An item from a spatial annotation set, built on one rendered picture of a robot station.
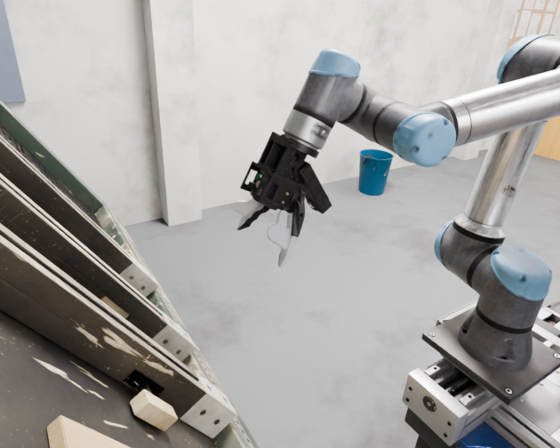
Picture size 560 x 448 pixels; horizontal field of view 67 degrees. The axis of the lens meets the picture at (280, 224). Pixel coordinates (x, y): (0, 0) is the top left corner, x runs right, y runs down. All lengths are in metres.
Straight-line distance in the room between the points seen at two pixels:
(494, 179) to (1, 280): 0.90
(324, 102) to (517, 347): 0.66
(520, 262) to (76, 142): 3.05
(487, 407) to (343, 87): 0.75
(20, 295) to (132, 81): 2.91
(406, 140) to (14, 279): 0.56
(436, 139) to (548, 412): 0.72
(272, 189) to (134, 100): 2.86
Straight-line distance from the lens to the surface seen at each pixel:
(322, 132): 0.69
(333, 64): 0.71
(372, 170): 4.37
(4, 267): 0.64
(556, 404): 1.20
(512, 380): 1.05
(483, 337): 1.04
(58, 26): 3.35
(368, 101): 0.74
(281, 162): 0.69
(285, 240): 0.70
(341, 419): 2.20
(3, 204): 0.85
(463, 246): 1.04
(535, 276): 0.97
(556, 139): 6.93
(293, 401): 2.23
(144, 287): 1.35
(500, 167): 1.01
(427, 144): 0.63
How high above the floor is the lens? 1.71
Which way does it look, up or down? 27 degrees down
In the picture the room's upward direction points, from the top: 3 degrees clockwise
